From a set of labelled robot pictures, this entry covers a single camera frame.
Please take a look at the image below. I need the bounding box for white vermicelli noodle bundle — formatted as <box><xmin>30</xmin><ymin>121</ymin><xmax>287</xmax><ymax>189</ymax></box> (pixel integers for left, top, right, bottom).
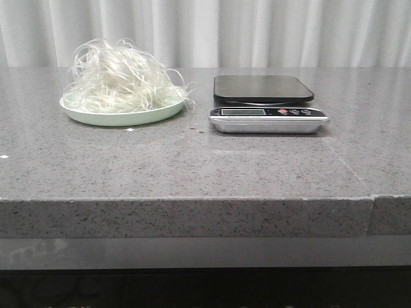
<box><xmin>62</xmin><ymin>38</ymin><xmax>192</xmax><ymax>114</ymax></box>

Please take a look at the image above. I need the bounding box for black silver kitchen scale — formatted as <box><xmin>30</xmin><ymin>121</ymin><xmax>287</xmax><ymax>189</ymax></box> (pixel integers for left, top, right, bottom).
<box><xmin>209</xmin><ymin>75</ymin><xmax>329</xmax><ymax>134</ymax></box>

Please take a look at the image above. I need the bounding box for light green round plate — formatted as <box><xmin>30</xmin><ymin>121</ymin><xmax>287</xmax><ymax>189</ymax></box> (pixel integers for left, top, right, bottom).
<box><xmin>60</xmin><ymin>87</ymin><xmax>187</xmax><ymax>126</ymax></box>

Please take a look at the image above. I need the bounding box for white pleated curtain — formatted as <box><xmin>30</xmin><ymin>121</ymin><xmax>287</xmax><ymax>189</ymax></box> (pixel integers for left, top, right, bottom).
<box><xmin>1</xmin><ymin>1</ymin><xmax>410</xmax><ymax>67</ymax></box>

